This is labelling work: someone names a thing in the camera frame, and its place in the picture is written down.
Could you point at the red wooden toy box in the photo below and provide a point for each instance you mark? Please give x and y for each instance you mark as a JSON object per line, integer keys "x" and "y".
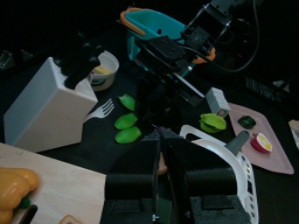
{"x": 66, "y": 180}

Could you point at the teal basket orange rim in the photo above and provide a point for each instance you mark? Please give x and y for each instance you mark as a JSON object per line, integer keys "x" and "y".
{"x": 155, "y": 23}

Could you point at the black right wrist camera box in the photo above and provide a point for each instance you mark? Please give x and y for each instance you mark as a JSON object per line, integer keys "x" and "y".
{"x": 198, "y": 38}

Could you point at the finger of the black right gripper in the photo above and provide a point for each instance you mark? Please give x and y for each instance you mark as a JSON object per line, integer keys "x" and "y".
{"x": 150, "y": 102}
{"x": 172, "y": 110}

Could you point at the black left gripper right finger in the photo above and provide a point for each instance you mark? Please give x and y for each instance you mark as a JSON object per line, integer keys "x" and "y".
{"x": 202, "y": 175}

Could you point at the tan toy slice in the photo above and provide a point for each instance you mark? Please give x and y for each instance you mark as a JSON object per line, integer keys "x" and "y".
{"x": 70, "y": 220}

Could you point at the yellow toy bell pepper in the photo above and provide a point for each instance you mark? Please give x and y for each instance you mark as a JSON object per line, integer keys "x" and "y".
{"x": 15, "y": 183}

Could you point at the white toy knife block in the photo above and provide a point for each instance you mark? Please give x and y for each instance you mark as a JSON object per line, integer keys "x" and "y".
{"x": 47, "y": 108}

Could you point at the white cup with lemon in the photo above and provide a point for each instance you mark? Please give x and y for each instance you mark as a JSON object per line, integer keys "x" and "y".
{"x": 111, "y": 62}

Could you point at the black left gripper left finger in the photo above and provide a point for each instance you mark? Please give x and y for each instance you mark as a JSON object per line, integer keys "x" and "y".
{"x": 132, "y": 175}

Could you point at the small grey picture carton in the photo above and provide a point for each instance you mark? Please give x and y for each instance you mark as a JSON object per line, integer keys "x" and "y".
{"x": 217, "y": 100}

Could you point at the dark green toy piece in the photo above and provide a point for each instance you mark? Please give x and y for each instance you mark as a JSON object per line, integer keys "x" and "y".
{"x": 246, "y": 122}

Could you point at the white toy induction cooktop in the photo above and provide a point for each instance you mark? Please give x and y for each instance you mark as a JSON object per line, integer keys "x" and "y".
{"x": 251, "y": 186}

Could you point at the white plastic fork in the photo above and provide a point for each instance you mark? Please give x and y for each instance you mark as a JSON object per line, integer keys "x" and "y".
{"x": 102, "y": 110}

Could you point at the green toy lettuce leaf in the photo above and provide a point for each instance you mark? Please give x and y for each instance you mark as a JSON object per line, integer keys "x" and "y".
{"x": 213, "y": 122}

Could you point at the yellow toy butter piece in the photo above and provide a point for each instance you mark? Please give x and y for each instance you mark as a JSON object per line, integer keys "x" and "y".
{"x": 102, "y": 70}

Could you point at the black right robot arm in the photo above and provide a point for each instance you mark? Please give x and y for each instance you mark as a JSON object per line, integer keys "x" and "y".
{"x": 230, "y": 5}

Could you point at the pink toy cutting board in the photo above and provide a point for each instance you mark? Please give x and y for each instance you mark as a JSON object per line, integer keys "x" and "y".
{"x": 269, "y": 160}

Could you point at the red toy apple half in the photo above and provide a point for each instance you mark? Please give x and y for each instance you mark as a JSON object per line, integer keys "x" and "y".
{"x": 262, "y": 143}

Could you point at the green toy corn husk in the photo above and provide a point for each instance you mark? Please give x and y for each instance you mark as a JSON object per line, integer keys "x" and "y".
{"x": 127, "y": 102}
{"x": 127, "y": 135}
{"x": 126, "y": 121}

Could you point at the orange toy vegetable green stem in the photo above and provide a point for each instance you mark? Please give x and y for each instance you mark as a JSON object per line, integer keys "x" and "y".
{"x": 162, "y": 164}

